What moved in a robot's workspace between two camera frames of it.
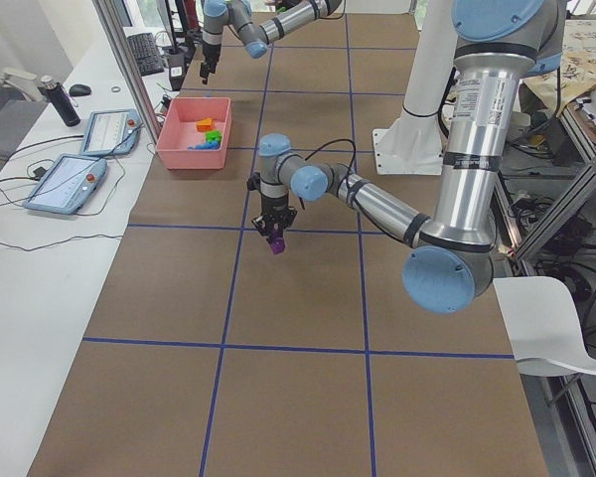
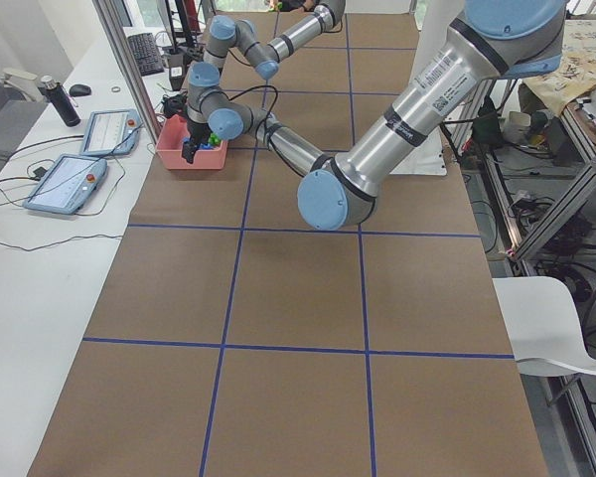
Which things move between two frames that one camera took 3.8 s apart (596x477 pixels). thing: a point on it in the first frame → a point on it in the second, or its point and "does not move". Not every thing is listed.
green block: [214, 136] does not move
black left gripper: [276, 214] → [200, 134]
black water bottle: [60, 99] does not move
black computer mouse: [79, 89] does not move
